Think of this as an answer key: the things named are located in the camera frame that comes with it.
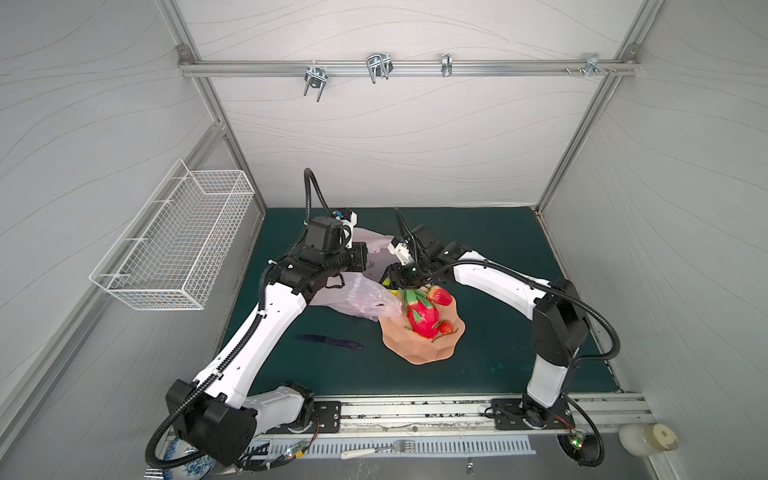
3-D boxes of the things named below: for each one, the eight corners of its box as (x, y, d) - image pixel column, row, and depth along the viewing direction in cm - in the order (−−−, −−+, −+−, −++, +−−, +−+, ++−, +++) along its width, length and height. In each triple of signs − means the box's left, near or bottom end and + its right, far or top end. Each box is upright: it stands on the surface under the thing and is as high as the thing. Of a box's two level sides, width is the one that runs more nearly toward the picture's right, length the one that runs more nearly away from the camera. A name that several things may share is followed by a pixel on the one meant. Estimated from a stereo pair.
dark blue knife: (299, 338, 88) (296, 334, 86) (300, 335, 89) (298, 331, 86) (361, 350, 86) (360, 346, 84) (362, 347, 87) (361, 343, 84)
